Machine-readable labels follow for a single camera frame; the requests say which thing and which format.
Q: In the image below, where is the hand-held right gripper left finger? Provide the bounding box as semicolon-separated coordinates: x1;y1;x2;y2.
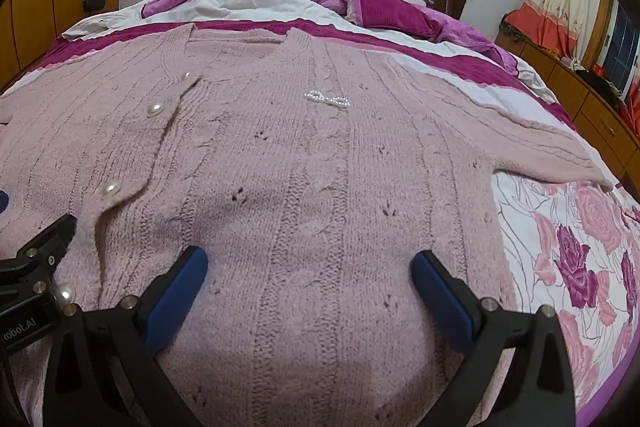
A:
42;245;209;427

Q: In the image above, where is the magenta purple quilt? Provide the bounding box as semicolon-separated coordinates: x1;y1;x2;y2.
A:
142;0;521;72

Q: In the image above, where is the pink knitted cardigan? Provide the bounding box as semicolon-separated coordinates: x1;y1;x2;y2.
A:
0;24;618;427

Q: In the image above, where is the dark clothes pile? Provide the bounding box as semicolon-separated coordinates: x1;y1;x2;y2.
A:
572;64;640;108

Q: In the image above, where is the cream and orange curtain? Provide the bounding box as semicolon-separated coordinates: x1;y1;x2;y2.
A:
505;0;608;68

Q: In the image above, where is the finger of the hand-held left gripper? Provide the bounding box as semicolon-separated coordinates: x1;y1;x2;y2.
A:
0;213;78;295

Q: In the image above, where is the floral striped bedsheet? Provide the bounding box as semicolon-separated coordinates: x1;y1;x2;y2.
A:
37;0;640;425

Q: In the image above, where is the window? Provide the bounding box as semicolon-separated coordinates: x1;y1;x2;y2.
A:
602;2;640;80

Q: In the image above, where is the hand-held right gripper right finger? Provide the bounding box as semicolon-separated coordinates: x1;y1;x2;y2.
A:
409;250;577;427

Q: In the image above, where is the light wooden dresser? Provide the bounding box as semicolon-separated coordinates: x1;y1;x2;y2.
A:
495;29;640;180

